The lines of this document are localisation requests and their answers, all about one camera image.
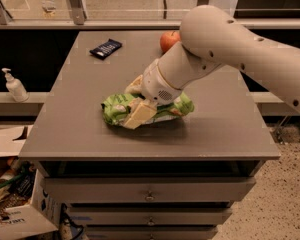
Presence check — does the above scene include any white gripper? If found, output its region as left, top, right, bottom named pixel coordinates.
left=123, top=59, right=182, bottom=129

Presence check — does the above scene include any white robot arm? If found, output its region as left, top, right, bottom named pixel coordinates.
left=123, top=5, right=300, bottom=129

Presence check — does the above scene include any open cardboard box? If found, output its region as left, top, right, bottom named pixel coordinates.
left=0, top=126, right=60, bottom=240

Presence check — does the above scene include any metal railing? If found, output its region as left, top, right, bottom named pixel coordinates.
left=0, top=0, right=300, bottom=29

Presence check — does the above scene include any green rice chip bag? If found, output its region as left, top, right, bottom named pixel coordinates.
left=101, top=93, right=194, bottom=129

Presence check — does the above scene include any grey drawer cabinet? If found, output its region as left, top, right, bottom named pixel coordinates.
left=21, top=31, right=279, bottom=240

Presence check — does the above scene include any red apple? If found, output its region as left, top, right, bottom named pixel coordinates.
left=160, top=31, right=180, bottom=53

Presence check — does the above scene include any dark blue snack bar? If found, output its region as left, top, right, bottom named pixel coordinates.
left=90, top=39, right=122, bottom=60

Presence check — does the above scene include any white pump dispenser bottle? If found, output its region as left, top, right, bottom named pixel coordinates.
left=2, top=68, right=29, bottom=102

